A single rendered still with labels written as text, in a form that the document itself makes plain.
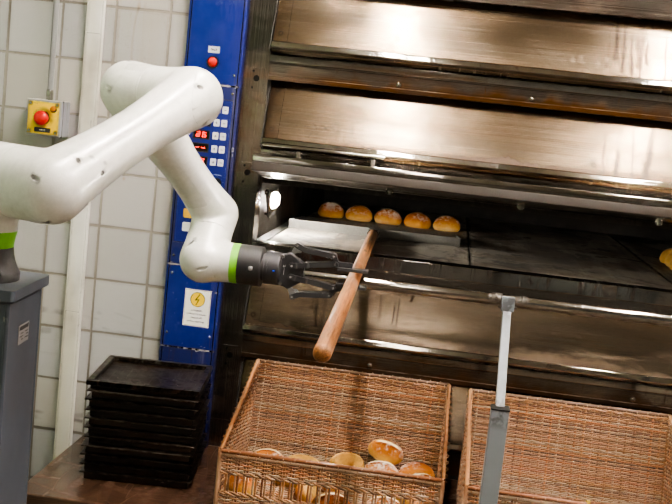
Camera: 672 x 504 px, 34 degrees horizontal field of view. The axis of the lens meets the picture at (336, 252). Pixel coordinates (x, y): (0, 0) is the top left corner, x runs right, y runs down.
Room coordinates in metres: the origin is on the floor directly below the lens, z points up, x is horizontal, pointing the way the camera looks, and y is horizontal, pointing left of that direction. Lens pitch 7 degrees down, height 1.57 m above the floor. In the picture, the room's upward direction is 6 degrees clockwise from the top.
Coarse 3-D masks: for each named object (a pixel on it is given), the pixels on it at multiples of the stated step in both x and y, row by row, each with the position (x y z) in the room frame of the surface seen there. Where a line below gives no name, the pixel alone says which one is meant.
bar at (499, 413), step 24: (384, 288) 2.61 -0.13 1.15; (408, 288) 2.61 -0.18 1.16; (432, 288) 2.60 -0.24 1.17; (456, 288) 2.60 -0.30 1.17; (504, 312) 2.57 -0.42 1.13; (576, 312) 2.57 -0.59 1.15; (600, 312) 2.56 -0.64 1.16; (624, 312) 2.56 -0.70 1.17; (648, 312) 2.56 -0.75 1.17; (504, 336) 2.52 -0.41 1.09; (504, 360) 2.47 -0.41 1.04; (504, 384) 2.43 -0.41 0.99; (504, 408) 2.37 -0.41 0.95; (504, 432) 2.36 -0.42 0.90
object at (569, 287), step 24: (264, 240) 3.08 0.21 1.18; (384, 264) 2.99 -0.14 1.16; (408, 264) 2.98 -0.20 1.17; (432, 264) 2.97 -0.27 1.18; (456, 264) 3.00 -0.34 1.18; (528, 288) 2.95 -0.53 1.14; (552, 288) 2.94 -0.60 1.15; (576, 288) 2.93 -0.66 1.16; (600, 288) 2.93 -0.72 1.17; (624, 288) 2.92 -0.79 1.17; (648, 288) 2.94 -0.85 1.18
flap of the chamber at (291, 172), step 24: (264, 168) 2.87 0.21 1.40; (288, 168) 2.87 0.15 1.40; (312, 168) 2.86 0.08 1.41; (408, 192) 2.97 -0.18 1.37; (432, 192) 2.88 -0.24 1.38; (456, 192) 2.82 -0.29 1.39; (480, 192) 2.82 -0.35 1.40; (504, 192) 2.81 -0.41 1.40; (528, 192) 2.81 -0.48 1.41; (624, 216) 2.89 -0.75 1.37; (648, 216) 2.80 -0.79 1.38
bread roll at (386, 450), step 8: (376, 440) 2.87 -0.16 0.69; (384, 440) 2.87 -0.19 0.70; (368, 448) 2.88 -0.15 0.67; (376, 448) 2.86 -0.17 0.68; (384, 448) 2.85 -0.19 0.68; (392, 448) 2.85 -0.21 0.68; (400, 448) 2.87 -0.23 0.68; (376, 456) 2.86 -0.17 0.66; (384, 456) 2.85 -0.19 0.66; (392, 456) 2.85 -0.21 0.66; (400, 456) 2.86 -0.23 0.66
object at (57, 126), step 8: (32, 104) 3.02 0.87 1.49; (40, 104) 3.01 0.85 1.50; (48, 104) 3.01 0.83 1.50; (56, 104) 3.01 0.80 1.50; (64, 104) 3.03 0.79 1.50; (32, 112) 3.02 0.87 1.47; (48, 112) 3.01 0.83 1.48; (56, 112) 3.01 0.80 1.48; (64, 112) 3.03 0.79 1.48; (32, 120) 3.02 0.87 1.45; (48, 120) 3.01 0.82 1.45; (56, 120) 3.01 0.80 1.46; (64, 120) 3.04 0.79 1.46; (32, 128) 3.02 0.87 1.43; (40, 128) 3.01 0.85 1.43; (48, 128) 3.01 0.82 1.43; (56, 128) 3.01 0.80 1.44; (64, 128) 3.04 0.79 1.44; (48, 136) 3.02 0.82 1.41; (56, 136) 3.01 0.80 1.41; (64, 136) 3.05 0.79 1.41
